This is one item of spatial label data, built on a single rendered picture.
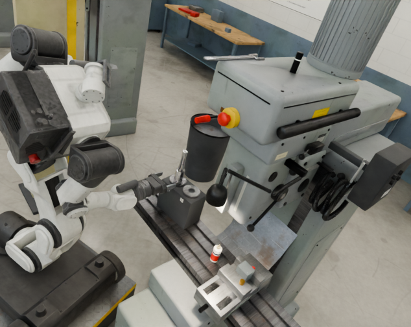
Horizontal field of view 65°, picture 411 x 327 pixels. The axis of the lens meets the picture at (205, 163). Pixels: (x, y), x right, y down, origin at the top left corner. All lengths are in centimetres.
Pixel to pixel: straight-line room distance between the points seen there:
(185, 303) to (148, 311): 20
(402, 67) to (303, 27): 171
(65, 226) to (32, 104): 64
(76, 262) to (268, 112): 145
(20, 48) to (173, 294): 113
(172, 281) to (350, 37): 123
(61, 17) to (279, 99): 188
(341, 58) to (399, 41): 420
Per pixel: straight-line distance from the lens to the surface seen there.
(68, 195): 119
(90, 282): 188
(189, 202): 158
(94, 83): 103
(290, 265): 182
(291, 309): 258
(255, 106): 89
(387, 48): 543
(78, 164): 102
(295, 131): 92
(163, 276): 161
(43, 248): 158
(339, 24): 119
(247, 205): 119
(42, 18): 245
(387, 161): 120
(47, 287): 192
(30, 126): 101
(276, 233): 174
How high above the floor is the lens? 216
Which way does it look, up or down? 34 degrees down
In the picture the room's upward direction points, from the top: 16 degrees clockwise
